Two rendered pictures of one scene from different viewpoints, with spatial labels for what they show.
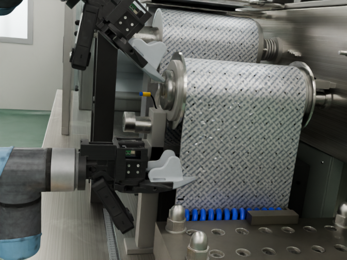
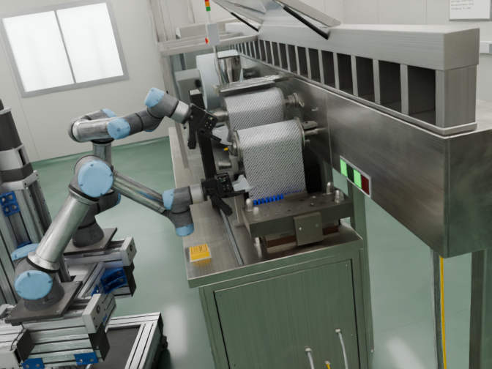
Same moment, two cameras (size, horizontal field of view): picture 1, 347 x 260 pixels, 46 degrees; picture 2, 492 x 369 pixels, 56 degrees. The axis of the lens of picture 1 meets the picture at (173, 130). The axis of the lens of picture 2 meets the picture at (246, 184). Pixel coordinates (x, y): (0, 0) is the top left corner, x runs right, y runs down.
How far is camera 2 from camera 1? 1.10 m
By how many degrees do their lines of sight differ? 10
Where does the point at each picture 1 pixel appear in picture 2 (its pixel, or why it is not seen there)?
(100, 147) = (209, 181)
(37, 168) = (186, 195)
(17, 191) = (180, 206)
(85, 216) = (211, 214)
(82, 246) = (213, 228)
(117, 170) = (219, 189)
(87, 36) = (192, 135)
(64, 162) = (196, 190)
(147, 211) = (239, 204)
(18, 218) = (183, 217)
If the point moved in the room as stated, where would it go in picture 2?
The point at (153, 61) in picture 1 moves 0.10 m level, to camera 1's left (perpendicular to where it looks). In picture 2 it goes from (224, 137) to (198, 140)
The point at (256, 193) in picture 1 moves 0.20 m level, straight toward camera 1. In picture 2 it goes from (288, 185) to (276, 206)
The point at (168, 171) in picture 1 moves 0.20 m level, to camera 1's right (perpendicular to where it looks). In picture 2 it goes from (241, 184) to (293, 179)
